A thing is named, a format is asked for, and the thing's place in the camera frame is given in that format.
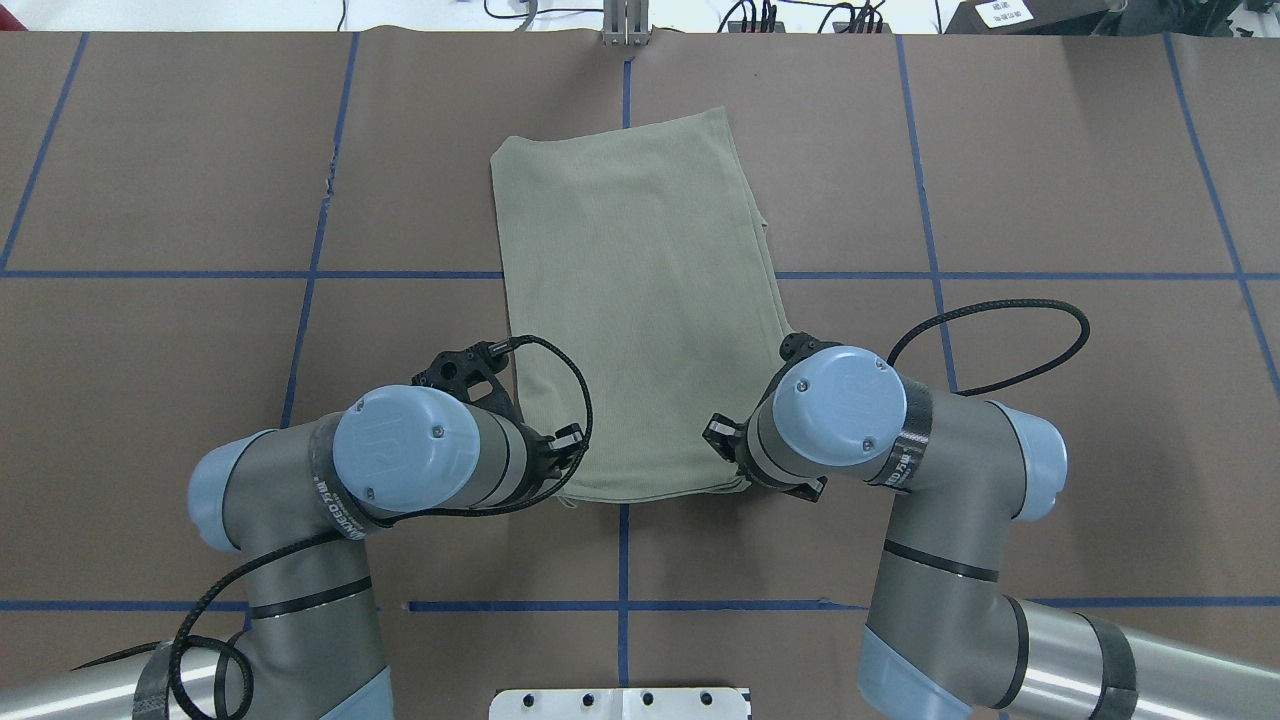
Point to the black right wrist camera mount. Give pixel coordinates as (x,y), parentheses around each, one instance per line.
(797,346)

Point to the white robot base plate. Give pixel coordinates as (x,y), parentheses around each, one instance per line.
(623,703)

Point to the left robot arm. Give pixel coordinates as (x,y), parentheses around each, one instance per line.
(294,631)

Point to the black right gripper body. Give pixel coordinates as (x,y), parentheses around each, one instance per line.
(724,433)

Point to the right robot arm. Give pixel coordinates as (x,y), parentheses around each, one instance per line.
(940,637)

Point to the olive green long-sleeve shirt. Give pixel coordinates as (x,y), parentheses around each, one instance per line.
(642,254)

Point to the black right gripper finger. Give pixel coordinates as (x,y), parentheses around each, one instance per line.
(725,436)

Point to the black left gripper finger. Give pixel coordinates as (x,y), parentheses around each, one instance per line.
(568,443)

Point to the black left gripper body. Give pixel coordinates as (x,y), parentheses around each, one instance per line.
(562,441)

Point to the grey metal camera bracket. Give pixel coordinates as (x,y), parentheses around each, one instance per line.
(626,23)

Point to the blue tape grid lines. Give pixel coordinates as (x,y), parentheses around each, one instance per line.
(206,235)

